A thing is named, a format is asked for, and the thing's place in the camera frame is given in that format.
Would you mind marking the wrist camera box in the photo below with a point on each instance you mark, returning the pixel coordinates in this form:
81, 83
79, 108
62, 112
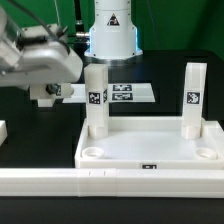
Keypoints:
37, 34

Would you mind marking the fiducial marker sheet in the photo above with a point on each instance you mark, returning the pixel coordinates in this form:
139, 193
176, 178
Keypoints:
117, 92

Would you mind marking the white desk top tray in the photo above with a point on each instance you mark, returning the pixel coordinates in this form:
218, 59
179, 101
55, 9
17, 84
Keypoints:
151, 143

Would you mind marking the white left fence block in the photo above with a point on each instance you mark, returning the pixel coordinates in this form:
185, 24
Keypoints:
3, 131

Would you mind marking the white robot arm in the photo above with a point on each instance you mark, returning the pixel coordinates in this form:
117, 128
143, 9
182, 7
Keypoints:
113, 36

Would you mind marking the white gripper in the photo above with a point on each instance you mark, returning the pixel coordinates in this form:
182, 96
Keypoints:
49, 63

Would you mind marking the white front fence bar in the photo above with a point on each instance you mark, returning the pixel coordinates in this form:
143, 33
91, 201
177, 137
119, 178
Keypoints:
112, 182

